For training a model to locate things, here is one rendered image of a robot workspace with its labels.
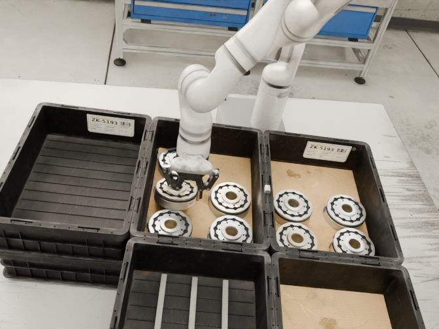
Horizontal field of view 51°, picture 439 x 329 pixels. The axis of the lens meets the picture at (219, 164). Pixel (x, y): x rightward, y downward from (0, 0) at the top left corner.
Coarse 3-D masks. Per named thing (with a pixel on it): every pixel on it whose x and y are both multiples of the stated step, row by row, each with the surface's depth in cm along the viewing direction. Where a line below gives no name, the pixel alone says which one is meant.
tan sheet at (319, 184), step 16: (272, 176) 128; (288, 176) 129; (304, 176) 130; (320, 176) 131; (336, 176) 132; (352, 176) 133; (304, 192) 126; (320, 192) 126; (336, 192) 127; (352, 192) 128; (320, 208) 122; (320, 224) 118; (320, 240) 114
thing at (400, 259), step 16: (352, 144) 128; (368, 144) 128; (368, 160) 124; (272, 192) 110; (272, 208) 106; (384, 208) 111; (272, 224) 105; (272, 240) 100; (336, 256) 99; (352, 256) 100; (368, 256) 100; (400, 256) 102
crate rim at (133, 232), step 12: (156, 120) 123; (168, 120) 123; (252, 132) 125; (144, 156) 113; (264, 156) 119; (144, 168) 110; (264, 168) 115; (144, 180) 107; (264, 180) 112; (264, 192) 110; (264, 204) 107; (132, 216) 99; (264, 216) 106; (132, 228) 97; (264, 228) 102; (180, 240) 97; (192, 240) 97; (204, 240) 97; (216, 240) 98; (264, 240) 100
